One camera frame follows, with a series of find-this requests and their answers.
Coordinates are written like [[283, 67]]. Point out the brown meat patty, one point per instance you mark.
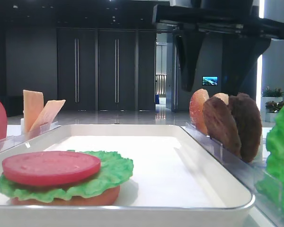
[[247, 117], [221, 125]]

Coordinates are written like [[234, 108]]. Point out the pale orange cheese slice back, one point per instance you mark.
[[33, 105]]

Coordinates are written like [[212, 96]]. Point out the brown meat patty rear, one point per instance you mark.
[[247, 117]]

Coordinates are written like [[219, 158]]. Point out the bread bun slice right rack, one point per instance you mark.
[[196, 104]]

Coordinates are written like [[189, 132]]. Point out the potted plants in white planter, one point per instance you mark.
[[271, 103]]

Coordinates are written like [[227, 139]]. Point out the red tomato slice on tray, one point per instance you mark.
[[49, 168]]

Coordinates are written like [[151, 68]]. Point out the clear acrylic right food rack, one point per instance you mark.
[[265, 213]]

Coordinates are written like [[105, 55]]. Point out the green lettuce leaf on tray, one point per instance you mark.
[[101, 188]]

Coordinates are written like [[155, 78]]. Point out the white metal tray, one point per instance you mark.
[[175, 183]]

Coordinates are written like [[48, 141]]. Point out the clear acrylic left food rack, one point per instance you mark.
[[12, 141]]

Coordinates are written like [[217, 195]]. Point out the green lettuce leaf in rack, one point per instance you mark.
[[280, 160]]

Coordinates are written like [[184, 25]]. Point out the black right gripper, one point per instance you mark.
[[246, 37]]

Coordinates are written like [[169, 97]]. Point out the brown meat patty front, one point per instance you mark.
[[221, 125]]

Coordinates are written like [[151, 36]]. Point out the dark double doors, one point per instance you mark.
[[106, 69]]

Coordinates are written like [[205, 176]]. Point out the clear acrylic food rack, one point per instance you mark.
[[265, 213], [12, 141]]

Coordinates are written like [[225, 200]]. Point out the orange cheese slice front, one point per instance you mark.
[[48, 113]]

